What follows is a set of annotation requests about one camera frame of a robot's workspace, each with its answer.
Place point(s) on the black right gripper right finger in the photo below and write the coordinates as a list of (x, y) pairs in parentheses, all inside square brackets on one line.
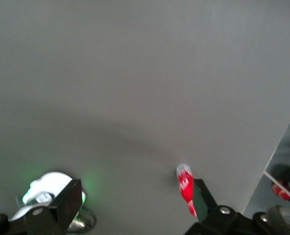
[(203, 203)]

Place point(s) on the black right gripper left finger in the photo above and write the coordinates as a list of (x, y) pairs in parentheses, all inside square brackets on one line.
[(66, 203)]

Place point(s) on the red coke bottle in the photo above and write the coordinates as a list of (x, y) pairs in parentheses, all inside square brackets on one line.
[(186, 186)]

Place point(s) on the white robot base green light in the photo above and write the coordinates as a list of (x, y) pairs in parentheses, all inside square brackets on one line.
[(52, 183)]

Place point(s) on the silver metal round flange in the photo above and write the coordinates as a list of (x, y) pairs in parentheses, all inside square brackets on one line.
[(85, 221)]

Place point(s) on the small red object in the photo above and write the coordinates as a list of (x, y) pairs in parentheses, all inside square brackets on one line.
[(282, 192)]

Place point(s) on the grey round wheel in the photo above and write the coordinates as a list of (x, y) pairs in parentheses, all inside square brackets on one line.
[(285, 220)]

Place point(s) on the white frame bar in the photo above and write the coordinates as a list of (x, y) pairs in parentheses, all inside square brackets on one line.
[(283, 187)]

